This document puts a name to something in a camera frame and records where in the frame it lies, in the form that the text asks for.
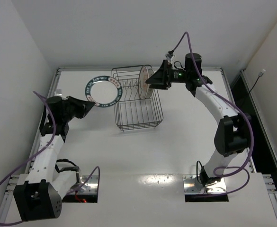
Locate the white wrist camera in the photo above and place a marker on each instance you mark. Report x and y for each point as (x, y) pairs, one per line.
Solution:
(170, 55)
(58, 92)

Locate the black wire dish rack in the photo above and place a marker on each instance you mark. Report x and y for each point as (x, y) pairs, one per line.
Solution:
(137, 108)

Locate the aluminium frame rail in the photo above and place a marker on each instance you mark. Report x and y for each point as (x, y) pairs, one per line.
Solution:
(264, 158)
(10, 180)

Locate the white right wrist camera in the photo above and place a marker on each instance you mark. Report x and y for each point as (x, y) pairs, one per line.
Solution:
(170, 55)

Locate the orange sunburst plate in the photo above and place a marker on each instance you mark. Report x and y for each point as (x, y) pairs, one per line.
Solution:
(144, 89)

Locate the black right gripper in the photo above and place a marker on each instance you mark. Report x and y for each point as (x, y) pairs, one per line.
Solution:
(165, 75)

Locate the aluminium frame rail right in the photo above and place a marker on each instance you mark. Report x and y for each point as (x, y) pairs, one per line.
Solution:
(264, 158)

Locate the metal base plate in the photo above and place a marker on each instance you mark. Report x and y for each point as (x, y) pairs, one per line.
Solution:
(89, 188)
(193, 187)

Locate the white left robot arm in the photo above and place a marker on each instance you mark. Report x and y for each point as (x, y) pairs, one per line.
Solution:
(40, 196)

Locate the blue rimmed white plate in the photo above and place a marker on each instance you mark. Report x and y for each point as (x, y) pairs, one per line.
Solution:
(104, 91)

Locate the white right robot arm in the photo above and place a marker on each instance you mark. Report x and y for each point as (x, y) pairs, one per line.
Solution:
(234, 133)

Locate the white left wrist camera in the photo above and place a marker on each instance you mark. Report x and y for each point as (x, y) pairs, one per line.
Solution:
(58, 92)

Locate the aluminium frame rail left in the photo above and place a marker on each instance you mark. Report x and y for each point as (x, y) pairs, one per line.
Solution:
(10, 180)

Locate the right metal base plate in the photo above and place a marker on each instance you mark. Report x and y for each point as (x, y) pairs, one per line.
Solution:
(193, 187)

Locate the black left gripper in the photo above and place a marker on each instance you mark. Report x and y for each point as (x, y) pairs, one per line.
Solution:
(75, 109)

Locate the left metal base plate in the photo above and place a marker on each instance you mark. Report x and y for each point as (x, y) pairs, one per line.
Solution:
(89, 188)

